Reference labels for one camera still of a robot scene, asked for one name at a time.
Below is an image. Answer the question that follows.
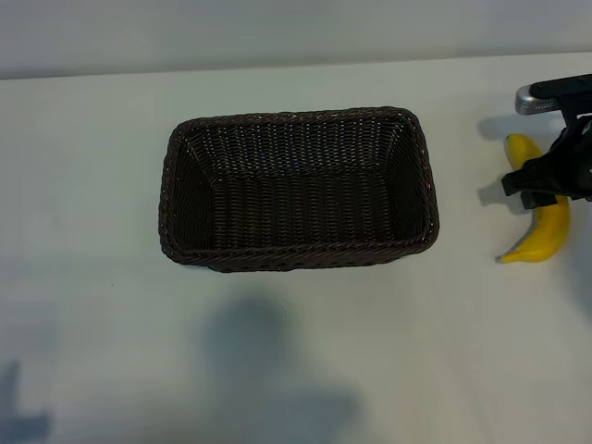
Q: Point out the yellow banana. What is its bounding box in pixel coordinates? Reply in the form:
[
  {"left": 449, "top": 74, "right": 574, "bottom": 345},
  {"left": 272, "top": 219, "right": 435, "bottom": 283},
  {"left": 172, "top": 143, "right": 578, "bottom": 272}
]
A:
[{"left": 497, "top": 132, "right": 574, "bottom": 265}]

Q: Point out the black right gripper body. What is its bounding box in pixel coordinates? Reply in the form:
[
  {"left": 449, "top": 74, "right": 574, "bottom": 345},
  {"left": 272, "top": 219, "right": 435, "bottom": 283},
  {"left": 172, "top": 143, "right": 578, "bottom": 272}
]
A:
[{"left": 501, "top": 115, "right": 592, "bottom": 201}]

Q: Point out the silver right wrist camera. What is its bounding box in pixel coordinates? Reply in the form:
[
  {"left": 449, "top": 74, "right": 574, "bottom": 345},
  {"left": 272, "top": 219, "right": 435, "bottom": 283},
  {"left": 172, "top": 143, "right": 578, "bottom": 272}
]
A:
[{"left": 515, "top": 73, "right": 592, "bottom": 117}]

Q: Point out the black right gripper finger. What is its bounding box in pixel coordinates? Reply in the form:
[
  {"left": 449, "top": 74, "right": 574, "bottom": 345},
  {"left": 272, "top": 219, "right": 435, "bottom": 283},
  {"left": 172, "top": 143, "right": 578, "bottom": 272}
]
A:
[{"left": 521, "top": 192, "right": 556, "bottom": 210}]

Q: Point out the dark brown woven basket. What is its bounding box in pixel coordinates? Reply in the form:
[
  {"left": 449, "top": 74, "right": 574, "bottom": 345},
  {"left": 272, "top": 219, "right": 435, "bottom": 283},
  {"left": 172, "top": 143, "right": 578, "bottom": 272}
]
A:
[{"left": 158, "top": 105, "right": 439, "bottom": 274}]

